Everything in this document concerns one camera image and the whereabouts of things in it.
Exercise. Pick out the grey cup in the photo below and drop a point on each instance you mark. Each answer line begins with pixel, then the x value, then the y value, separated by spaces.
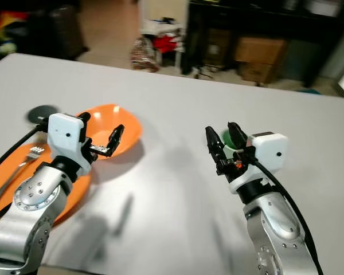
pixel 41 113

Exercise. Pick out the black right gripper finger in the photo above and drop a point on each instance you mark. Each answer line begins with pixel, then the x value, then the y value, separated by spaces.
pixel 238 137
pixel 215 148

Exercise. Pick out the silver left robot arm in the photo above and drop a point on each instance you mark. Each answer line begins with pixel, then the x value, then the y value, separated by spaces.
pixel 34 200

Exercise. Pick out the orange plate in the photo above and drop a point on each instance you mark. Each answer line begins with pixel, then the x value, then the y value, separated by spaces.
pixel 3 172

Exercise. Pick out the white rack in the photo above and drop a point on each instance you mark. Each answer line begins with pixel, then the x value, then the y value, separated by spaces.
pixel 157 26

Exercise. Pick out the black shelf unit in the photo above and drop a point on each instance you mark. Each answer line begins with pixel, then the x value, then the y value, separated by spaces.
pixel 309 23

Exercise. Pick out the red cloth item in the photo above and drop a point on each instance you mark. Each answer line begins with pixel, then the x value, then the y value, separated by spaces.
pixel 165 43

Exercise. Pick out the silver fork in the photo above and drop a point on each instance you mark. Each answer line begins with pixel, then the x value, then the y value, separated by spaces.
pixel 23 163

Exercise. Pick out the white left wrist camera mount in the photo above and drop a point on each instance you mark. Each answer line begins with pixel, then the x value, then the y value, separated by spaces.
pixel 66 137

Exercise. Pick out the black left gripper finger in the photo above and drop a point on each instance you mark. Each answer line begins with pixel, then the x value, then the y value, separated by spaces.
pixel 116 138
pixel 84 116

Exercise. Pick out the dark suitcase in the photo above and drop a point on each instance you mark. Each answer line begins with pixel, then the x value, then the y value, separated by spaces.
pixel 67 30

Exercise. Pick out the colourful toy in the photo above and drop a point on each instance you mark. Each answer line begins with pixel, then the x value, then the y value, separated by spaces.
pixel 8 26

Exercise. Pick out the large brown cardboard box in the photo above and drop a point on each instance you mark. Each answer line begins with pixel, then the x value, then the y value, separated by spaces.
pixel 261 50

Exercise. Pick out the small brown cardboard box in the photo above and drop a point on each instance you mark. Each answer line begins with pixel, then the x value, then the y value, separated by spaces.
pixel 257 73

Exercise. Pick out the patterned bag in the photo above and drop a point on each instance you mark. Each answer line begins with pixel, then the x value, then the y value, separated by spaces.
pixel 143 56

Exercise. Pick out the green cup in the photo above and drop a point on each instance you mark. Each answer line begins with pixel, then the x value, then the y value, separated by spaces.
pixel 226 137

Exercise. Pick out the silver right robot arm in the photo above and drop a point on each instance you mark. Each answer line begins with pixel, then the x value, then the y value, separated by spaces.
pixel 275 229

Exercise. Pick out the orange bowl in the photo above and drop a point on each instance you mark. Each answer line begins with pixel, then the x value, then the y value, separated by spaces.
pixel 109 117

